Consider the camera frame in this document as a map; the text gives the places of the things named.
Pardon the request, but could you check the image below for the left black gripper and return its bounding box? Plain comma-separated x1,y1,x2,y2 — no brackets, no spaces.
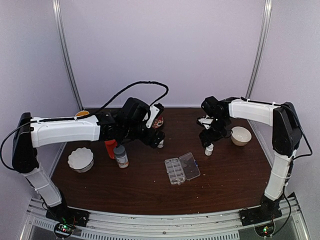
123,122,165,149

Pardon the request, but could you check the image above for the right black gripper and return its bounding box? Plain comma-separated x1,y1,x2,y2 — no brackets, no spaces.
200,116,230,147

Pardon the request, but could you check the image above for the grey lid pill bottle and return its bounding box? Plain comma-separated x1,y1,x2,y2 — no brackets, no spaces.
113,145,129,169

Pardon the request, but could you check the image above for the white pill bottle front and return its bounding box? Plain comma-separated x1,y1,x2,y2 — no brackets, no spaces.
204,144,214,156

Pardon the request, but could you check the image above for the white pill bottle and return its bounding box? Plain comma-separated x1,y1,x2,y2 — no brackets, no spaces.
157,140,164,149
204,144,214,156

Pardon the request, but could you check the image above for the clear plastic pill organizer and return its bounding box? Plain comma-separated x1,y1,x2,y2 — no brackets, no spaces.
164,152,201,185

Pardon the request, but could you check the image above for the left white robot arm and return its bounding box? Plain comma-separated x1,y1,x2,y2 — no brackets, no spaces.
12,97,165,222

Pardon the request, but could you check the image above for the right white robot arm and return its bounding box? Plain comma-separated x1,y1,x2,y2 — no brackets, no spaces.
196,96,303,221

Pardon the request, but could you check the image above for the orange pill bottle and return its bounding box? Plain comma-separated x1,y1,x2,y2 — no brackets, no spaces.
104,139,117,160

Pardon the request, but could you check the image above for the red floral plate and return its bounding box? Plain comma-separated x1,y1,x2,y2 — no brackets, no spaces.
152,116,164,129

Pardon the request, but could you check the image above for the white small bowl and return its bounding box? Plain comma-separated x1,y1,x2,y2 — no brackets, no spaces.
231,126,252,147

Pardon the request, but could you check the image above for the white pill bottle rear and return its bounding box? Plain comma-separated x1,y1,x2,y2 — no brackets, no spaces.
157,140,164,149

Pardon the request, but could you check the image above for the yellow interior floral mug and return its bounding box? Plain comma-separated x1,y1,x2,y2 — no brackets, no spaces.
75,110,90,117

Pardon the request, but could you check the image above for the white scalloped bowl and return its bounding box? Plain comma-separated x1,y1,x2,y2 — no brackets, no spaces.
67,147,94,173

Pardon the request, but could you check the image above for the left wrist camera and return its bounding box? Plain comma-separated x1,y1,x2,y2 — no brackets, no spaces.
143,103,164,129

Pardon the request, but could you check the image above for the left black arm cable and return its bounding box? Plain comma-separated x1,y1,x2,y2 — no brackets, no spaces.
0,80,170,171

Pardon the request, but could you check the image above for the right aluminium frame post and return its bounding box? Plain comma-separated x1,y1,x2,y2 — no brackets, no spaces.
245,0,273,99

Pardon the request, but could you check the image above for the aluminium frame post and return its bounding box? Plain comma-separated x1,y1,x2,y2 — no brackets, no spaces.
52,0,84,110
245,0,273,99

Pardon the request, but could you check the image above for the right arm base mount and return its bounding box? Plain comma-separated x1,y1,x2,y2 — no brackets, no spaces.
239,190,284,227

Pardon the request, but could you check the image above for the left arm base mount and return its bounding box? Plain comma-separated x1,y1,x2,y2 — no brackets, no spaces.
43,189,90,227

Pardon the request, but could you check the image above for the front aluminium rail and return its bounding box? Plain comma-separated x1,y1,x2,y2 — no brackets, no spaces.
21,209,311,240

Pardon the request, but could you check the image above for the left aluminium frame post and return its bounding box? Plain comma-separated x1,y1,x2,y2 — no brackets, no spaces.
52,0,84,110

